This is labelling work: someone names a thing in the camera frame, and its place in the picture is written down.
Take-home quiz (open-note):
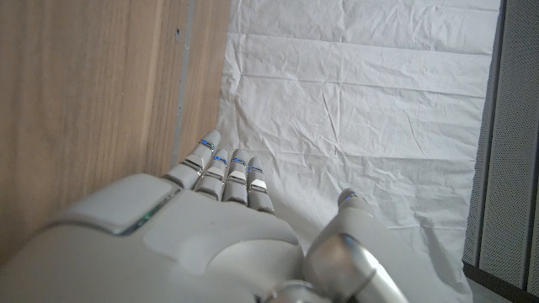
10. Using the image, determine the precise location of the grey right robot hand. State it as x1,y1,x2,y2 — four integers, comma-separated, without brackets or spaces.
0,129,446,303

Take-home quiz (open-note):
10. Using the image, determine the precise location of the white wrinkled backdrop cloth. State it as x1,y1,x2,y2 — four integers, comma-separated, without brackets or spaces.
216,0,504,303

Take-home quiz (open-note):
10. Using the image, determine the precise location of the perforated partition panel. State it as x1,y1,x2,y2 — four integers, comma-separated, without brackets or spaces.
461,0,539,303

